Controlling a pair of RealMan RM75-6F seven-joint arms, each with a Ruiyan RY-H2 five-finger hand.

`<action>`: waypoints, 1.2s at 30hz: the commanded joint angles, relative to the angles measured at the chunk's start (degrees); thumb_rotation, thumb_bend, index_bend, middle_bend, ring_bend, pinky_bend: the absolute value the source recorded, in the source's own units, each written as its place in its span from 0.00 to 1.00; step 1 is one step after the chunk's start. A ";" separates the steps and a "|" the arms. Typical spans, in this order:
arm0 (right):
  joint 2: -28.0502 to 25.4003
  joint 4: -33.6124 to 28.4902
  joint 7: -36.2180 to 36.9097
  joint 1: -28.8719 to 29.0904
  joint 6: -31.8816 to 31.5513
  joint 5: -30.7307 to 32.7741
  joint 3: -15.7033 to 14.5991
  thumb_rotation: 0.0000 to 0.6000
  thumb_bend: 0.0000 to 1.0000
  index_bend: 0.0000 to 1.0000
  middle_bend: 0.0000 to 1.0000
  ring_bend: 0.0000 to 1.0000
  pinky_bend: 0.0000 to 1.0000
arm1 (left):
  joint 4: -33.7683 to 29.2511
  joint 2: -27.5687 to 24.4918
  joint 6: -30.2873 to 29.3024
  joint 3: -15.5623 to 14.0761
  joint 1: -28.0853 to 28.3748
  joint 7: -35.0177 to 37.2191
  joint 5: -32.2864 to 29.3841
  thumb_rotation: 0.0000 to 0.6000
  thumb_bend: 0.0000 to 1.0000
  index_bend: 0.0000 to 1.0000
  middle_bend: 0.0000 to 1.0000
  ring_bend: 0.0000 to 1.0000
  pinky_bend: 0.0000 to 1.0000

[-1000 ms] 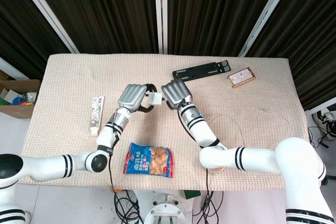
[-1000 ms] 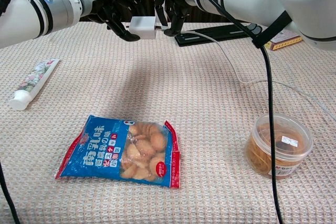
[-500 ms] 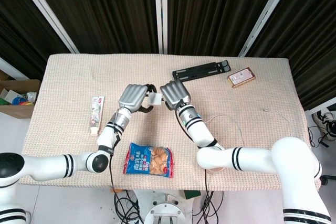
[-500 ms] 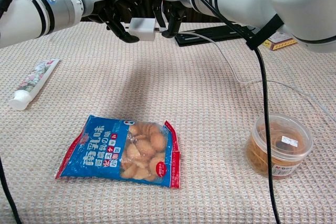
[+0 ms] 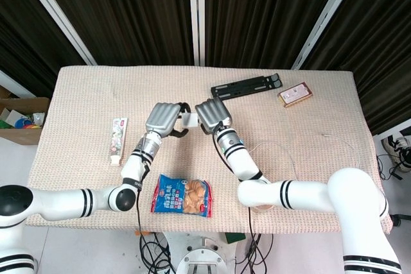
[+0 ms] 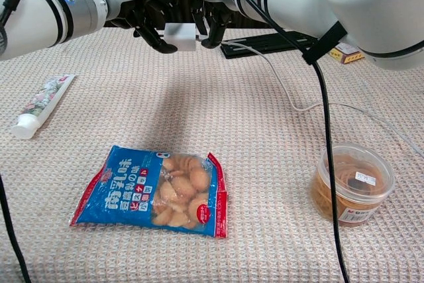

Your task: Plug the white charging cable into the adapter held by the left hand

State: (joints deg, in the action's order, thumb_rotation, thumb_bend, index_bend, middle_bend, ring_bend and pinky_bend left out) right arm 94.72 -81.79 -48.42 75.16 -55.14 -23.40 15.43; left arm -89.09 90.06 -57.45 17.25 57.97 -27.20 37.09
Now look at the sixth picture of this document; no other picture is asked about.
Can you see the white charger block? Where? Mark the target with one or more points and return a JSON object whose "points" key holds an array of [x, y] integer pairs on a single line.
{"points": [[180, 37]]}

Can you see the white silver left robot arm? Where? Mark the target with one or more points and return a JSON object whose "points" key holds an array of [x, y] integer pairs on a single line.
{"points": [[49, 14]]}

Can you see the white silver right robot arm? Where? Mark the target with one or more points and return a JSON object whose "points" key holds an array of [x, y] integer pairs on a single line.
{"points": [[364, 4]]}

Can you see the black flat slotted plate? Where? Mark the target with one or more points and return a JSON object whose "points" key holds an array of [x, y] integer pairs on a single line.
{"points": [[261, 42]]}

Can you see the beige waffle tablecloth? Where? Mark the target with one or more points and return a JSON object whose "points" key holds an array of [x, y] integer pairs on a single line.
{"points": [[198, 114]]}

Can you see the floral toothpaste tube white cap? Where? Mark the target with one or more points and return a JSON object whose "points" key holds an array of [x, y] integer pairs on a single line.
{"points": [[43, 97]]}

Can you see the small yellow red box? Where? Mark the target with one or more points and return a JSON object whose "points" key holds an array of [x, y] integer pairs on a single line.
{"points": [[346, 56]]}

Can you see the blue biscuit snack bag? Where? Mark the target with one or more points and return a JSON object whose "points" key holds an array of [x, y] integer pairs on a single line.
{"points": [[132, 190]]}

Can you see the clear rubber band tub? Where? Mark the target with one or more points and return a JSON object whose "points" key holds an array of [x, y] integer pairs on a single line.
{"points": [[361, 183]]}

